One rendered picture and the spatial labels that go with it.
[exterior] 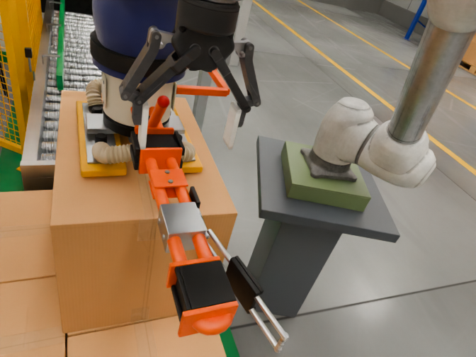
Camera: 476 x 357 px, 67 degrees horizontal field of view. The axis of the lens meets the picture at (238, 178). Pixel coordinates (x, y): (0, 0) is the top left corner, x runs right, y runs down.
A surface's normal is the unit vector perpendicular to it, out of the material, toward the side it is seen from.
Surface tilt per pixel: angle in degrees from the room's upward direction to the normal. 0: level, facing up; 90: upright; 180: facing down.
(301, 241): 90
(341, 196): 90
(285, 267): 90
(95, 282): 90
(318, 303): 0
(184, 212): 0
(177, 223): 0
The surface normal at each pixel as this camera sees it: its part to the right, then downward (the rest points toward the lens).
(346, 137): -0.55, 0.33
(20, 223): 0.22, -0.78
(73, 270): 0.32, 0.62
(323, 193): -0.03, 0.59
